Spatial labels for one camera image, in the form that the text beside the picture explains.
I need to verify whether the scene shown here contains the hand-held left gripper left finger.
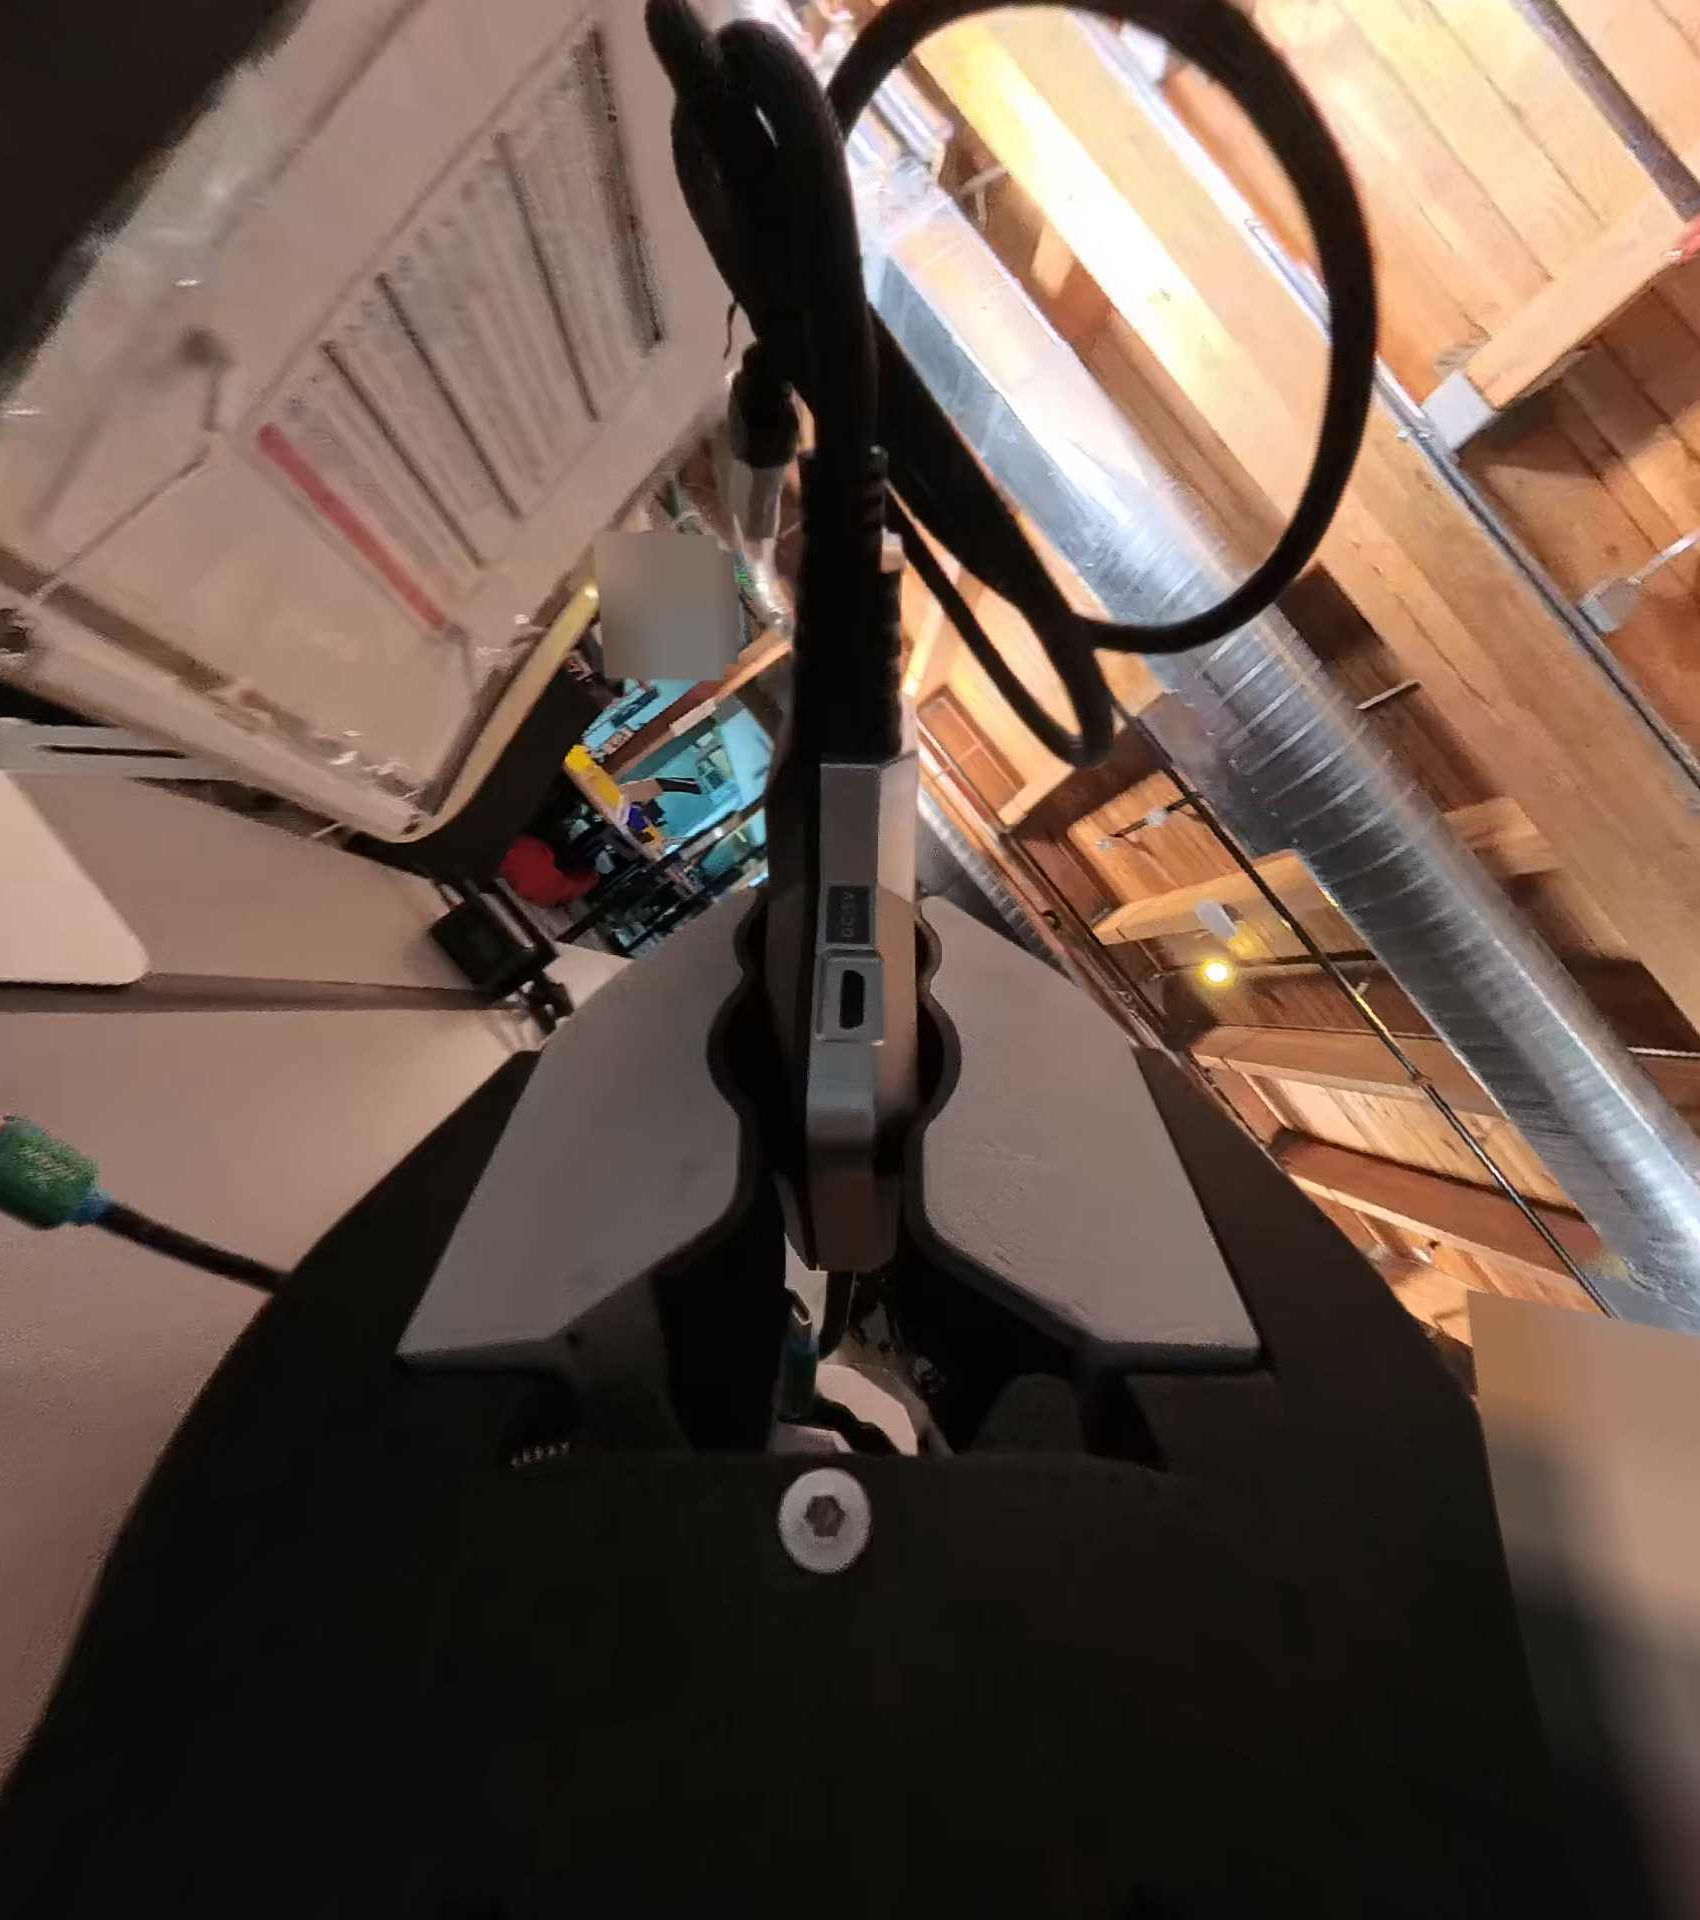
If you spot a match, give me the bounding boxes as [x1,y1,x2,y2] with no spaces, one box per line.
[398,897,794,1380]

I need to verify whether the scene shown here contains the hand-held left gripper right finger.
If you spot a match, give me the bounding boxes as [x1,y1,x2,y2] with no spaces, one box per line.
[899,897,1265,1380]

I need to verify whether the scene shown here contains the grey adapter hub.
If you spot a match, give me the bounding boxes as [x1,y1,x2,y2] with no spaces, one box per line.
[766,751,928,1271]

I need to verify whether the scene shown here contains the black hdmi cable green plugs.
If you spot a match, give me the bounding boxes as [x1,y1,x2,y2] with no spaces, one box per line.
[0,1099,290,1293]

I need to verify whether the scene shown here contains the black braided hub cable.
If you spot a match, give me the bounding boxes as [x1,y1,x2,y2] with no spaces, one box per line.
[644,0,1382,780]

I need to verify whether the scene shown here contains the instruction sign on wooden board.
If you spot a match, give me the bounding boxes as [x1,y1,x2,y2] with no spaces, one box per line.
[0,0,733,888]

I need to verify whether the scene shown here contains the grey electrical junction box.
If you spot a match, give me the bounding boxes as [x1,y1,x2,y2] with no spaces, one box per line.
[1419,367,1509,452]

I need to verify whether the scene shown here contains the silver ventilation duct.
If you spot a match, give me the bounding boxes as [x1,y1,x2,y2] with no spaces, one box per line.
[849,150,1700,1350]

